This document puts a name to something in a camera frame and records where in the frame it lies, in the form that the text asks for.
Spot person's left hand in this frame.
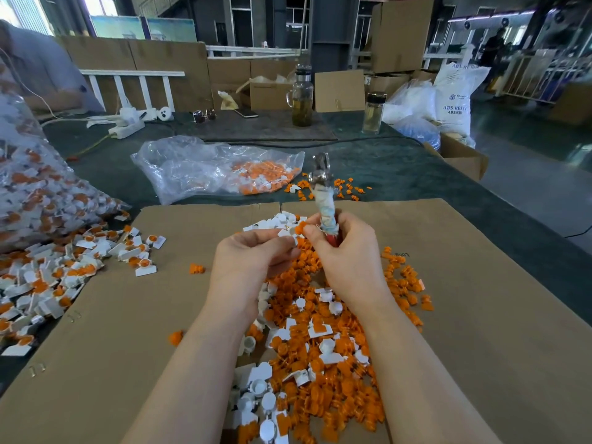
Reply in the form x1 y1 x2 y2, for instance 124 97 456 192
204 227 300 322

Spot person's right hand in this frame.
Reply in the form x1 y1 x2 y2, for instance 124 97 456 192
302 212 393 309

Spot silver red-handled pliers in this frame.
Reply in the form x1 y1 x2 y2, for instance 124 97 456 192
309 152 342 247

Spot pile of orange and white parts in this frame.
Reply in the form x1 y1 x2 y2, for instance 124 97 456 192
169 210 434 444

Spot pile of assembled white-orange parts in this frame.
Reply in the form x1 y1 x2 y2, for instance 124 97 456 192
0 210 168 403

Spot person's right forearm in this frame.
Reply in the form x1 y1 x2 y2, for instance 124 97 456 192
356 295 505 444

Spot person's left forearm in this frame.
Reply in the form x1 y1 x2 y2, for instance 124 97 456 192
120 308 253 444

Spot scatter of orange offcuts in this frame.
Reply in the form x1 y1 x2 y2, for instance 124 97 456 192
287 175 373 202

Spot small clear plastic bag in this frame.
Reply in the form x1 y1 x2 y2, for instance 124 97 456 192
130 136 305 205

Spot open brown cardboard box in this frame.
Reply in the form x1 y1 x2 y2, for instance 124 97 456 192
422 134 490 182

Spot glass bottle with black lid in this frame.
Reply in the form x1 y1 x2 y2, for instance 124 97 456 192
361 92 388 135

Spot clear blue plastic bag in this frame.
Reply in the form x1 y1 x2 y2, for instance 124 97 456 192
381 80 442 150

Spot brown cardboard sheet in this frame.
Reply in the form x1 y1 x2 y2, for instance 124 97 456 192
279 199 592 444
0 203 284 444

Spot flat brown cardboard panel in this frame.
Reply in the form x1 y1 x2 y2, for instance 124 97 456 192
314 69 366 113

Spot glass tea jar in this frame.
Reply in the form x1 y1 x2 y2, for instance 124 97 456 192
286 65 315 128

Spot open cardboard box with paper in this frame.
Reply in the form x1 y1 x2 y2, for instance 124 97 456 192
234 73 299 112

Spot white power strip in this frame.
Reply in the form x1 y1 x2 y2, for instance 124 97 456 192
85 106 172 141

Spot white woven sack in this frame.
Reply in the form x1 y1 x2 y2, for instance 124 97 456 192
433 46 491 148

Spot row of upright cardboard sheets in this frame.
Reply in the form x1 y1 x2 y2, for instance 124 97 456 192
55 36 303 113

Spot large clear bag of seals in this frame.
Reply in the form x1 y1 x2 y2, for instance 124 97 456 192
0 55 129 253

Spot dark steel pillar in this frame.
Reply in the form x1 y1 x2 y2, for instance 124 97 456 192
309 0 359 72

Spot tall brown cardboard box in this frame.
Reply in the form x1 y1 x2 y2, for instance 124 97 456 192
369 0 435 75

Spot white metal rack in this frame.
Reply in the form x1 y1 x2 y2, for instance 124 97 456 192
496 49 592 105

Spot white railing frame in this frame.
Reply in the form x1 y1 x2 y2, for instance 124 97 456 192
78 69 185 113

